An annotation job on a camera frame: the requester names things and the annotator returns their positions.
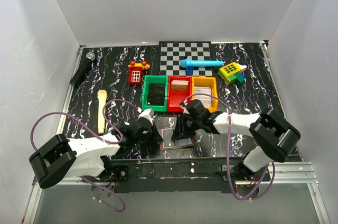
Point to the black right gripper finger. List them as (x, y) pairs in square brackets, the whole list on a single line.
[(181, 121), (177, 134)]

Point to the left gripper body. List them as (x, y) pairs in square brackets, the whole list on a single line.
[(147, 140)]

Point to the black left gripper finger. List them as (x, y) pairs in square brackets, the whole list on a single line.
[(157, 141), (156, 133)]

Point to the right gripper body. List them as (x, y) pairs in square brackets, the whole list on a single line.
[(191, 124)]

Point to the brown leather card holder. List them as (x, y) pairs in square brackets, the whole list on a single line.
[(181, 143)]

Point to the black credit card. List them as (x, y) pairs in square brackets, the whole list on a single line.
[(167, 138)]

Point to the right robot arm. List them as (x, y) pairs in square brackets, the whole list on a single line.
[(274, 135)]

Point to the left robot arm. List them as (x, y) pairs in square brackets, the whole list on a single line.
[(62, 157)]

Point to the white printed card stack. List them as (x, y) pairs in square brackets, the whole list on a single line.
[(203, 95)]

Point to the black card stack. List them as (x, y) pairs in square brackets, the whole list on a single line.
[(156, 94)]

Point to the red plastic bin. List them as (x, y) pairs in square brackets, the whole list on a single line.
[(174, 98)]

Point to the green plastic bin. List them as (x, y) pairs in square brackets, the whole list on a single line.
[(154, 79)]

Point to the yellow plastic bin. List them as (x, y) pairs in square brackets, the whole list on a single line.
[(205, 86)]

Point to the blue toy brick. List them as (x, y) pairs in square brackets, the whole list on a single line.
[(189, 71)]

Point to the blue toy microphone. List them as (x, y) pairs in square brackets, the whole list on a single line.
[(185, 63)]

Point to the cream toy microphone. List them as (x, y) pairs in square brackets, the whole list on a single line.
[(102, 98)]

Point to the red toy phone booth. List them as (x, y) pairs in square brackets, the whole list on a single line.
[(136, 72)]

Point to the yellow green toy block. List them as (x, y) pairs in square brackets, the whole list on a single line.
[(233, 73)]

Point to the checkered board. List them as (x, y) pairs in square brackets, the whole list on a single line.
[(172, 53)]

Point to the black microphone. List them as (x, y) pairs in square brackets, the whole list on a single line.
[(82, 70)]

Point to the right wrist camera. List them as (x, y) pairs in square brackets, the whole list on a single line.
[(183, 104)]

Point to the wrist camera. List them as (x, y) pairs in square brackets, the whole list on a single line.
[(183, 104), (147, 114)]

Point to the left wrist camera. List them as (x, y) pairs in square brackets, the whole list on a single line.
[(147, 114)]

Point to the black base frame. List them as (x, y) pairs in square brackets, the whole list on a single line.
[(164, 175)]

